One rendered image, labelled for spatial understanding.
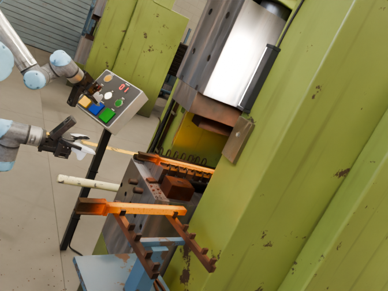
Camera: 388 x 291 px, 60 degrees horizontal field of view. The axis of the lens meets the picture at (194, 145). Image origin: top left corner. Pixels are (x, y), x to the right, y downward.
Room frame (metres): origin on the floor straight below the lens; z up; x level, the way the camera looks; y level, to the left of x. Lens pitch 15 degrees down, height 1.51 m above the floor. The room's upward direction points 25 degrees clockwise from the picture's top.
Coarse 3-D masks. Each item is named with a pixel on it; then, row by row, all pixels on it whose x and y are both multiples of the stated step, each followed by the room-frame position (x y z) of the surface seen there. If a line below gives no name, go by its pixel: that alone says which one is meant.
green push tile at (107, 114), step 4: (108, 108) 1.76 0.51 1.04; (104, 112) 1.75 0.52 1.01; (108, 112) 1.74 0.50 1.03; (112, 112) 1.74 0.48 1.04; (100, 116) 1.73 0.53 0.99; (104, 116) 1.73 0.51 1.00; (108, 116) 1.72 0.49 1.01; (112, 116) 1.72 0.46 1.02; (104, 120) 1.71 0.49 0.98; (108, 120) 1.71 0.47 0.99
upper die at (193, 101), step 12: (180, 84) 1.53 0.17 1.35; (180, 96) 1.49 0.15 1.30; (192, 96) 1.41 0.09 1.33; (204, 96) 1.42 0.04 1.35; (192, 108) 1.40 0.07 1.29; (204, 108) 1.43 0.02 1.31; (216, 108) 1.46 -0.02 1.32; (228, 108) 1.49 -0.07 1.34; (216, 120) 1.47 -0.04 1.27; (228, 120) 1.51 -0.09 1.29
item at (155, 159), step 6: (138, 156) 1.40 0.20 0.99; (144, 156) 1.41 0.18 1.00; (150, 156) 1.42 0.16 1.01; (156, 156) 1.44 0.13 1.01; (156, 162) 1.43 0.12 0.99; (168, 162) 1.47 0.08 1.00; (174, 162) 1.49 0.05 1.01; (180, 162) 1.52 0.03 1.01; (192, 168) 1.55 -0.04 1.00; (198, 168) 1.56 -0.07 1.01; (204, 168) 1.60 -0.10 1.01
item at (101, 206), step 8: (80, 200) 0.87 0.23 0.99; (88, 200) 0.89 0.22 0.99; (96, 200) 0.91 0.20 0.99; (104, 200) 0.92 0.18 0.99; (80, 208) 0.87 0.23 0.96; (88, 208) 0.89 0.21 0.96; (96, 208) 0.90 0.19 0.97; (104, 208) 0.91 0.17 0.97; (112, 208) 0.93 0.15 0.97; (120, 208) 0.95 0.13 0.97; (128, 208) 0.97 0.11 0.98; (136, 208) 0.99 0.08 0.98; (144, 208) 1.01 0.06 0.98; (152, 208) 1.03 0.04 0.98; (160, 208) 1.05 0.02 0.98; (168, 208) 1.08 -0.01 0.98; (176, 208) 1.11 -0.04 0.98; (184, 208) 1.13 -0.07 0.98
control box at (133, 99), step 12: (108, 72) 1.95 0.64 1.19; (96, 84) 1.91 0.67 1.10; (108, 84) 1.89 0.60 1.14; (120, 84) 1.86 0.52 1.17; (120, 96) 1.81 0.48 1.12; (132, 96) 1.79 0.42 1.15; (144, 96) 1.82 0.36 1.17; (84, 108) 1.81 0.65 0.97; (120, 108) 1.75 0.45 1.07; (132, 108) 1.77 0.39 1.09; (96, 120) 1.74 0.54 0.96; (120, 120) 1.73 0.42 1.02
